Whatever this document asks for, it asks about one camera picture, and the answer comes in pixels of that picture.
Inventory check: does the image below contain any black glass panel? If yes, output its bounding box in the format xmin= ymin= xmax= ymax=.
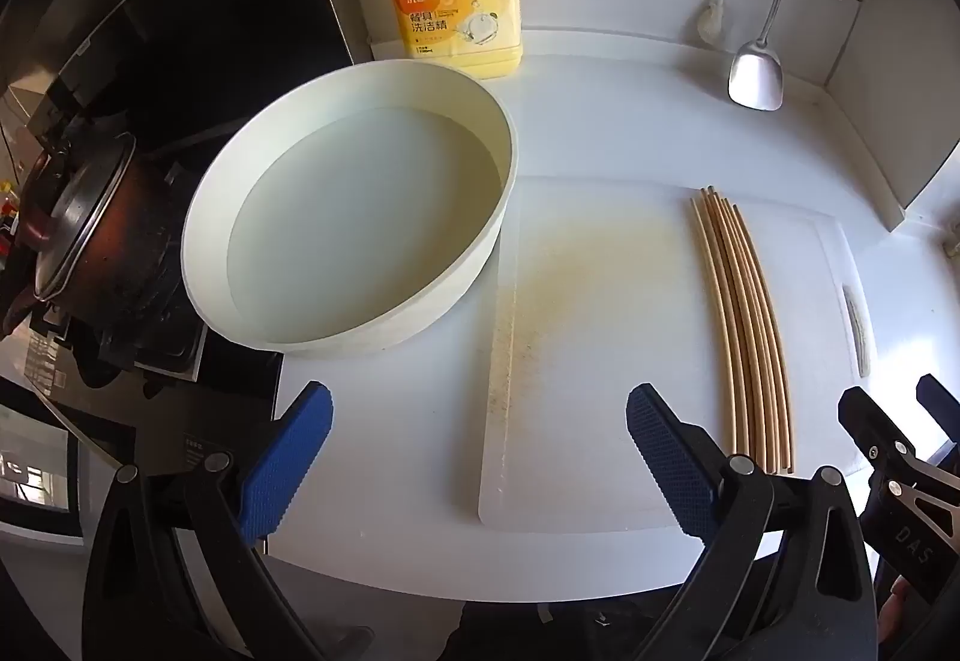
xmin=0 ymin=0 xmax=353 ymax=133

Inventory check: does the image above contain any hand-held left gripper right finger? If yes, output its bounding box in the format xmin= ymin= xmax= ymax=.
xmin=626 ymin=383 xmax=878 ymax=661

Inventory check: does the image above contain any dark pot with lid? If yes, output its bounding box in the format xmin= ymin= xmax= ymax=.
xmin=15 ymin=132 xmax=188 ymax=332

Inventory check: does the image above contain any bundle of wooden chopsticks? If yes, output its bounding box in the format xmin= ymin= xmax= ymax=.
xmin=690 ymin=185 xmax=794 ymax=474

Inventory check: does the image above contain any white round basin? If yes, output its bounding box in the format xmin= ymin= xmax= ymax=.
xmin=181 ymin=59 xmax=518 ymax=360

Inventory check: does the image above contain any white plastic cutting board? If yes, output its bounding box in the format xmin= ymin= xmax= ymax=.
xmin=478 ymin=175 xmax=878 ymax=533

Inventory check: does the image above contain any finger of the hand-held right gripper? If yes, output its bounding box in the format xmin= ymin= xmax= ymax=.
xmin=916 ymin=374 xmax=960 ymax=441
xmin=838 ymin=387 xmax=912 ymax=482

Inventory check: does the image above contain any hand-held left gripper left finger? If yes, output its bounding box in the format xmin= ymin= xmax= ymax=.
xmin=81 ymin=382 xmax=335 ymax=661

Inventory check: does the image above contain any black gas stove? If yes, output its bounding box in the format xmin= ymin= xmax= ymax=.
xmin=0 ymin=106 xmax=286 ymax=407

